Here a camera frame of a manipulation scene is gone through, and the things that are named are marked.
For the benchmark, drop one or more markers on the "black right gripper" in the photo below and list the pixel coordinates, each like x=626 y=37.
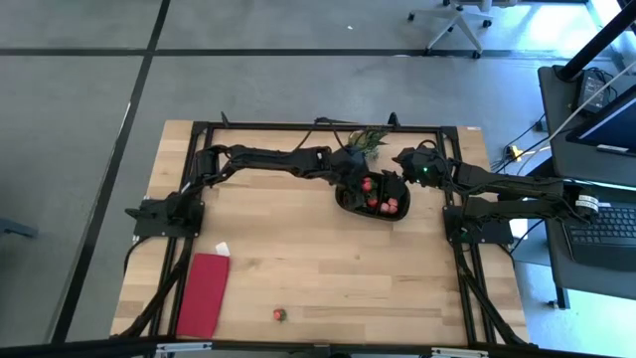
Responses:
x=427 y=166

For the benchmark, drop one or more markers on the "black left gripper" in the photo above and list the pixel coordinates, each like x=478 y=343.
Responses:
x=350 y=166

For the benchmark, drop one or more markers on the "red strawberry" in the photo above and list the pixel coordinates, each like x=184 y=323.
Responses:
x=372 y=202
x=279 y=314

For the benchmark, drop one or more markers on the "black plastic food container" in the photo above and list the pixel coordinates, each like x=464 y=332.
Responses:
x=365 y=212

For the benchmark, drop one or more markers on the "pale pink strawberry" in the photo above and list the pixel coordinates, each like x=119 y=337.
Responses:
x=384 y=208
x=392 y=202

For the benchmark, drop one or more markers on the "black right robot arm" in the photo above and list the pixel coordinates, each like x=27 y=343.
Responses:
x=517 y=209

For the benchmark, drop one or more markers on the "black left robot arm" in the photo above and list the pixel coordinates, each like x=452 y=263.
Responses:
x=268 y=158

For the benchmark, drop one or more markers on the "potted succulent plant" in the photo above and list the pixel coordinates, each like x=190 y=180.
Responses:
x=371 y=138

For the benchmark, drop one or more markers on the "yellow plug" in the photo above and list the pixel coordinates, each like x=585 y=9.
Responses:
x=515 y=150

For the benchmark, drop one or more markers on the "white paper sheet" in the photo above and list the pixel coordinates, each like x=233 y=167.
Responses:
x=521 y=230

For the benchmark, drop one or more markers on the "small white card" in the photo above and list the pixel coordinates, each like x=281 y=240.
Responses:
x=222 y=248

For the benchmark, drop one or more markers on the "dark grey operator desk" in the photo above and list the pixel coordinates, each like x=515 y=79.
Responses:
x=559 y=129

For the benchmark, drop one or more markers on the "mesh office chair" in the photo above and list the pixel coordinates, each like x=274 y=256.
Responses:
x=454 y=15

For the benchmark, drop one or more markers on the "red cloth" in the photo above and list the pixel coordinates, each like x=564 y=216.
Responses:
x=204 y=298

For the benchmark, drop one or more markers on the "black power adapter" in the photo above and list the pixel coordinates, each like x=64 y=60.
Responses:
x=591 y=89

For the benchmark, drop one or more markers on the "computer monitor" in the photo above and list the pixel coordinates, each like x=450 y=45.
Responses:
x=611 y=124

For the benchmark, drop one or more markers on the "black computer keyboard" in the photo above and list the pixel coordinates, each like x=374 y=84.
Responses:
x=611 y=243

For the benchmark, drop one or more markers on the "black pole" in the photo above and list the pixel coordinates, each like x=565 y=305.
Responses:
x=596 y=42

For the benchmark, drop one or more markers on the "grey floor object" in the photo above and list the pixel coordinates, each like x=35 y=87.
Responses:
x=15 y=230

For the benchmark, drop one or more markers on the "black pointed frame bracket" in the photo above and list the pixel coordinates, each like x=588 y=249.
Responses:
x=224 y=122
x=393 y=122

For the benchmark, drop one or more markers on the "black aluminium table frame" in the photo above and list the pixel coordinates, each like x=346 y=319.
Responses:
x=278 y=127

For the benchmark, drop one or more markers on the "black rail with silver brackets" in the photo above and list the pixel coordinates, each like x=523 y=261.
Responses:
x=99 y=348

